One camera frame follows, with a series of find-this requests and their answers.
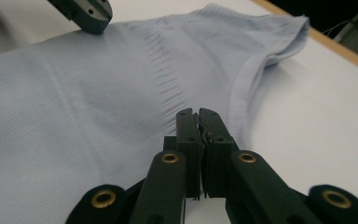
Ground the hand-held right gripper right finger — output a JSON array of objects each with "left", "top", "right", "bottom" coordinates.
[{"left": 198, "top": 107, "right": 241, "bottom": 201}]

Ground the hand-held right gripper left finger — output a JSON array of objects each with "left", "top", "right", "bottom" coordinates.
[{"left": 163, "top": 107, "right": 205, "bottom": 201}]

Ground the light blue tank top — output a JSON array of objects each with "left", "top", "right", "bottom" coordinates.
[{"left": 0, "top": 3, "right": 311, "bottom": 224}]

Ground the white table cover sheet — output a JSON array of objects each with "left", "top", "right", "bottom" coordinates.
[{"left": 40, "top": 0, "right": 358, "bottom": 224}]

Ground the white desk frame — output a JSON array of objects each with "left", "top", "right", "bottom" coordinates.
[{"left": 334, "top": 0, "right": 358, "bottom": 43}]

